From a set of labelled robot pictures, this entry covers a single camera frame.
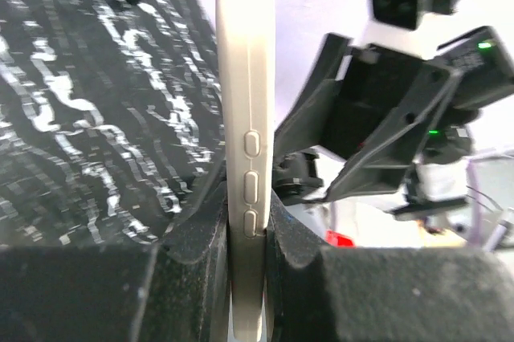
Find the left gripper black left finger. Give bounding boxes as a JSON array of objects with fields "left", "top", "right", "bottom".
[{"left": 1, "top": 184, "right": 230, "bottom": 341}]

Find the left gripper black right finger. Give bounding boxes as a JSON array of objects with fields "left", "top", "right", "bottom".
[{"left": 266, "top": 197, "right": 513, "bottom": 341}]

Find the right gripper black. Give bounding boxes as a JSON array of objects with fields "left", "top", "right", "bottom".
[{"left": 274, "top": 33, "right": 462, "bottom": 202}]

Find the pink phone case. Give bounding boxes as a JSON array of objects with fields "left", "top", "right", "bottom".
[{"left": 215, "top": 0, "right": 276, "bottom": 341}]

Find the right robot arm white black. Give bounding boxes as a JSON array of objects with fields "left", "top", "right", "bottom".
[{"left": 274, "top": 26, "right": 513, "bottom": 220}]

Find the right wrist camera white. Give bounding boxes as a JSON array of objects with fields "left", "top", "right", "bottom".
[{"left": 357, "top": 0, "right": 464, "bottom": 59}]

